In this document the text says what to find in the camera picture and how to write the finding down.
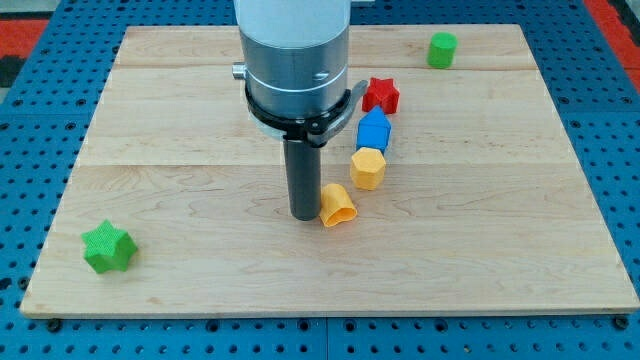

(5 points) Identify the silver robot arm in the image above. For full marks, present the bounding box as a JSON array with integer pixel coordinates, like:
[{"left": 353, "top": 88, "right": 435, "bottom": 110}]
[{"left": 234, "top": 0, "right": 357, "bottom": 143}]

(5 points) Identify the red star block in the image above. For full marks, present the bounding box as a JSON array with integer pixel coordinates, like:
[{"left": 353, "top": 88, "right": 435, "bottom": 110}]
[{"left": 361, "top": 77, "right": 400, "bottom": 114}]

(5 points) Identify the green star block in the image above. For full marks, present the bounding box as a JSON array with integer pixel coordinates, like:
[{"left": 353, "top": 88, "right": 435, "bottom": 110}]
[{"left": 81, "top": 219, "right": 138, "bottom": 274}]

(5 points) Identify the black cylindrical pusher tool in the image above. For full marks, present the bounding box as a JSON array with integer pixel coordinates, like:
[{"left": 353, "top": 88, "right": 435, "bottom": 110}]
[{"left": 283, "top": 140, "right": 321, "bottom": 221}]

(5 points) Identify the yellow hexagon block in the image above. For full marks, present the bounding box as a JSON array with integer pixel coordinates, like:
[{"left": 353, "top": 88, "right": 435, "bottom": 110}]
[{"left": 350, "top": 147, "right": 386, "bottom": 190}]

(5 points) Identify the blue house-shaped block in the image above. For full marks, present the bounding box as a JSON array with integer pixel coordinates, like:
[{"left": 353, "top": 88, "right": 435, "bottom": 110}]
[{"left": 356, "top": 106, "right": 392, "bottom": 154}]

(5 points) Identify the wooden board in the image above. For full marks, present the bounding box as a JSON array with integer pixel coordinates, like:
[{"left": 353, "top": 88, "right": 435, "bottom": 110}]
[{"left": 20, "top": 24, "right": 639, "bottom": 319}]

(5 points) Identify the green cylinder block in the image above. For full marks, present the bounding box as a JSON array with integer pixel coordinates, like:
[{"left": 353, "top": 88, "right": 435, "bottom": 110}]
[{"left": 426, "top": 32, "right": 458, "bottom": 69}]

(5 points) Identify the black clamp ring with lever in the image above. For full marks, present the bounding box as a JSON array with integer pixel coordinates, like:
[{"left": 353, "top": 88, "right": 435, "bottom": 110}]
[{"left": 243, "top": 79, "right": 369, "bottom": 149}]

